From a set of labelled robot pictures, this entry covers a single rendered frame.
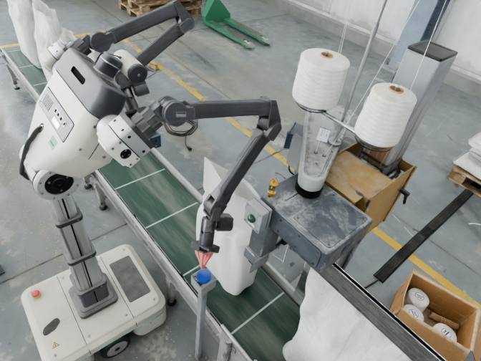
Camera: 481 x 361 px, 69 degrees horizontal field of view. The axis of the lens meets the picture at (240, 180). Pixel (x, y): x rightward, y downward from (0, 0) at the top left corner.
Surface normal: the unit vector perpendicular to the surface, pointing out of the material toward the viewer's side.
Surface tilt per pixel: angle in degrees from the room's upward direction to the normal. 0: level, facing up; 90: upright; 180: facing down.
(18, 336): 0
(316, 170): 0
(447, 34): 90
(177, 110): 73
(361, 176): 0
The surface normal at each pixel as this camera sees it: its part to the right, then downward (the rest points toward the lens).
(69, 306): 0.11, -0.73
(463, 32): -0.76, 0.37
